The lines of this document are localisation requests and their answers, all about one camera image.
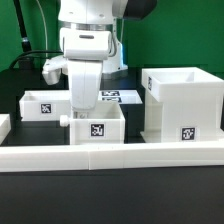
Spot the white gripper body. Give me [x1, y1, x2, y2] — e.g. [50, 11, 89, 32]
[60, 28, 111, 112]

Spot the white front drawer tray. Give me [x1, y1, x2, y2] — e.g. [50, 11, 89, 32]
[60, 101, 125, 145]

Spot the white drawer tray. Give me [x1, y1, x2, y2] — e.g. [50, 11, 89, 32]
[19, 90, 71, 121]
[60, 101, 125, 145]

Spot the white drawer cabinet box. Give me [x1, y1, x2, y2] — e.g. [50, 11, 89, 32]
[141, 67, 224, 143]

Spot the white rear drawer tray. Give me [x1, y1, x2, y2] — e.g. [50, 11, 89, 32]
[19, 90, 71, 121]

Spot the white marker tag sheet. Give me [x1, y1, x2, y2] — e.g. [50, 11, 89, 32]
[98, 90, 142, 104]

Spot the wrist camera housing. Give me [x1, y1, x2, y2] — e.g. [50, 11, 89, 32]
[42, 55, 68, 85]

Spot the black cable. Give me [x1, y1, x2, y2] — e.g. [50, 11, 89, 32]
[9, 49, 65, 70]

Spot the white obstacle fence wall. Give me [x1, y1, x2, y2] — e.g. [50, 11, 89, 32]
[0, 113, 224, 173]

